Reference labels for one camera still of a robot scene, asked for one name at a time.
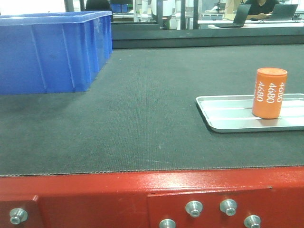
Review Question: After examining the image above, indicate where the silver metal tray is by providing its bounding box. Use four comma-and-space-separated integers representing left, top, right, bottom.
196, 93, 304, 133

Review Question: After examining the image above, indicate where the dark grey conveyor belt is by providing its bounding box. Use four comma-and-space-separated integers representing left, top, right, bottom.
0, 45, 304, 176

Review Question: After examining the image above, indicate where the black laptop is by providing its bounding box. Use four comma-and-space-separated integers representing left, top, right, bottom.
215, 4, 251, 28
266, 4, 298, 20

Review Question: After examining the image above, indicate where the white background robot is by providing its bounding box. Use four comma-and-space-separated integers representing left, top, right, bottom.
140, 0, 182, 30

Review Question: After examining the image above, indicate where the silver bolt far left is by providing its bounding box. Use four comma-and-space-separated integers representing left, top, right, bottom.
9, 208, 28, 225

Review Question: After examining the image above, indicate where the red conveyor frame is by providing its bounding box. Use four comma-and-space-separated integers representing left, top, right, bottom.
0, 166, 304, 228

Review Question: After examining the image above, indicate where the silver bolt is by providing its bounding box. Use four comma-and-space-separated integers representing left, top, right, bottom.
185, 200, 203, 218
159, 218, 176, 228
9, 208, 28, 225
243, 215, 261, 228
219, 199, 238, 216

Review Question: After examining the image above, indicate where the silver bolt right upper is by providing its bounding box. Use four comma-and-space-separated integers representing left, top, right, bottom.
219, 199, 238, 216

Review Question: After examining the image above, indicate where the black laptop right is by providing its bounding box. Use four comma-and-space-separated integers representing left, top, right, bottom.
266, 4, 298, 20

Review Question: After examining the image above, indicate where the blue crate on conveyor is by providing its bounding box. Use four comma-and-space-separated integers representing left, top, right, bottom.
0, 11, 112, 95

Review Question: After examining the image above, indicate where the orange cylindrical capacitor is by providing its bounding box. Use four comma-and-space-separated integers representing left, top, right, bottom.
252, 67, 288, 119

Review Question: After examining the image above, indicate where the silver bolt centre upper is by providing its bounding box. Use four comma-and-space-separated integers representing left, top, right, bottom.
185, 200, 203, 218

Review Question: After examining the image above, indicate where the silver bolt centre lower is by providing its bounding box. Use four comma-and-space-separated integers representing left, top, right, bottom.
159, 218, 176, 228

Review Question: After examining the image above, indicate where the person in black shirt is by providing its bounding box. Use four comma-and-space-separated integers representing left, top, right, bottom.
245, 0, 279, 20

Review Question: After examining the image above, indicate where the silver bolt right lower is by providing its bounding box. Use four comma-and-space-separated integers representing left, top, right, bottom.
243, 215, 261, 228

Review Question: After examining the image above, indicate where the black laptop left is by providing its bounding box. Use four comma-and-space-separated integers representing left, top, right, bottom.
215, 4, 251, 28

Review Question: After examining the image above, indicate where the white desk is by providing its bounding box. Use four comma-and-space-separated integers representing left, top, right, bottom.
198, 20, 304, 29

